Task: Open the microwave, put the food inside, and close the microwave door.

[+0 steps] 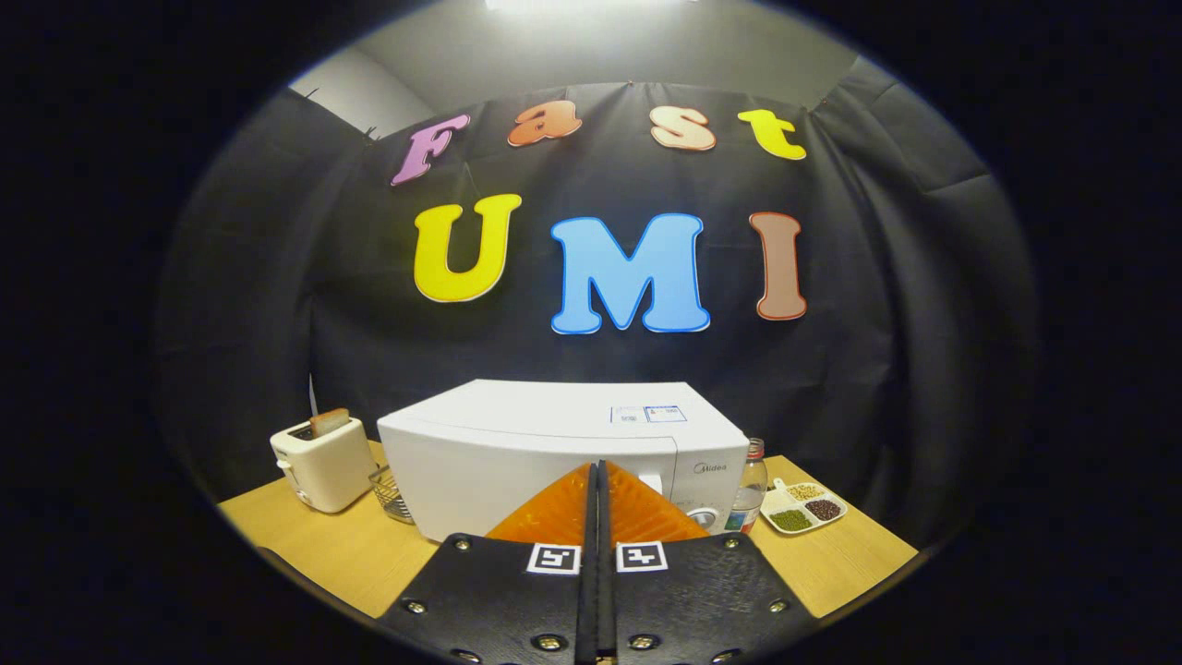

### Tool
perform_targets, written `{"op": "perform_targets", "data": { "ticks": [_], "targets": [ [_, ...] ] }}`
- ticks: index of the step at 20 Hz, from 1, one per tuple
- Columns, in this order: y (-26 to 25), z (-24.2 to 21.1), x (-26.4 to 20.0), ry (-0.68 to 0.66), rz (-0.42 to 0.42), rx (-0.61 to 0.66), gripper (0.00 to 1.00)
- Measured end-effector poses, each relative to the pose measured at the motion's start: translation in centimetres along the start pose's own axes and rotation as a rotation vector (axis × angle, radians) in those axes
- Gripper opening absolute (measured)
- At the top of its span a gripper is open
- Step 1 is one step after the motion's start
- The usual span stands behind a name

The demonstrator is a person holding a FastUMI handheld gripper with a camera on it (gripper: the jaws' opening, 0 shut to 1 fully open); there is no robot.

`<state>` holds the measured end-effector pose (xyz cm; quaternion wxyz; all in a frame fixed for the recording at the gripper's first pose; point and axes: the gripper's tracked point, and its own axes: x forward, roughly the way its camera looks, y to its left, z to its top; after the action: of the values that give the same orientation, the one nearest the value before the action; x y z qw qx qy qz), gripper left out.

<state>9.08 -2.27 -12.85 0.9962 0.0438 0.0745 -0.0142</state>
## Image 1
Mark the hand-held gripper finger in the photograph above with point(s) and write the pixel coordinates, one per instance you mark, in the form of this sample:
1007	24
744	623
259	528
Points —
606	591
588	591

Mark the white microwave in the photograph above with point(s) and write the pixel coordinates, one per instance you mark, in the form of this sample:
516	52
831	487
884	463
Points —
517	443

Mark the clear plastic water bottle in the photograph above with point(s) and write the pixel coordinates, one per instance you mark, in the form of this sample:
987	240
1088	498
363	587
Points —
750	499

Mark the white divided dish with beans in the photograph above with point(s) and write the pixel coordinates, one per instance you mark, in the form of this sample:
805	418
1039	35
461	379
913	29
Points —
803	506

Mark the white toaster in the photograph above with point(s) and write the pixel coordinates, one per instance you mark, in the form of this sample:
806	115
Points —
328	471

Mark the brown toast slice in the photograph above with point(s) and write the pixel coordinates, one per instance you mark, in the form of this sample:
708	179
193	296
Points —
330	422

